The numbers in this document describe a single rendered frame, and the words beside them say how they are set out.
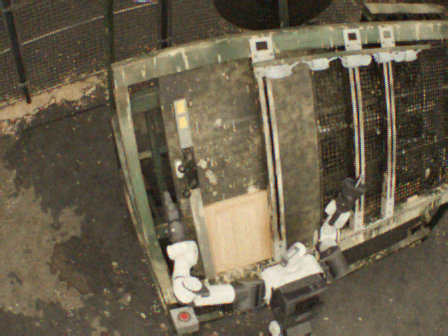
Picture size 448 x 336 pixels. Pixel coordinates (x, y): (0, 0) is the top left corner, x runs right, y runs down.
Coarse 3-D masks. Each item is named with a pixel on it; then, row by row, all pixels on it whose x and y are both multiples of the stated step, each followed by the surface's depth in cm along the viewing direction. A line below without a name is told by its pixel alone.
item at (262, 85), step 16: (272, 48) 234; (256, 80) 245; (256, 96) 252; (272, 96) 249; (272, 112) 252; (272, 128) 255; (272, 144) 261; (272, 160) 263; (272, 176) 266; (272, 192) 269; (272, 208) 273; (272, 224) 279; (272, 240) 285; (272, 256) 292
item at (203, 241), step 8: (176, 104) 240; (184, 104) 242; (176, 112) 242; (184, 112) 243; (176, 120) 245; (176, 128) 249; (184, 128) 246; (184, 136) 248; (184, 144) 249; (192, 192) 260; (192, 200) 262; (200, 200) 263; (192, 208) 264; (200, 208) 265; (192, 216) 270; (200, 216) 267; (200, 224) 269; (200, 232) 271; (200, 240) 273; (208, 240) 274; (200, 248) 275; (208, 248) 276; (200, 256) 281; (208, 256) 278; (208, 264) 280; (208, 272) 283
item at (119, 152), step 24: (120, 144) 340; (120, 168) 402; (408, 168) 414; (168, 192) 333; (432, 216) 375; (144, 240) 306; (408, 240) 377; (360, 264) 367; (168, 312) 305; (216, 312) 346
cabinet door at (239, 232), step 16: (256, 192) 274; (208, 208) 269; (224, 208) 271; (240, 208) 274; (256, 208) 277; (208, 224) 272; (224, 224) 276; (240, 224) 278; (256, 224) 281; (224, 240) 280; (240, 240) 282; (256, 240) 285; (224, 256) 284; (240, 256) 287; (256, 256) 290
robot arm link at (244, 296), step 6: (234, 288) 230; (240, 288) 231; (246, 288) 233; (252, 288) 233; (240, 294) 230; (246, 294) 232; (252, 294) 234; (234, 300) 230; (240, 300) 232; (246, 300) 233; (252, 300) 234; (240, 306) 233; (246, 306) 233; (252, 306) 234
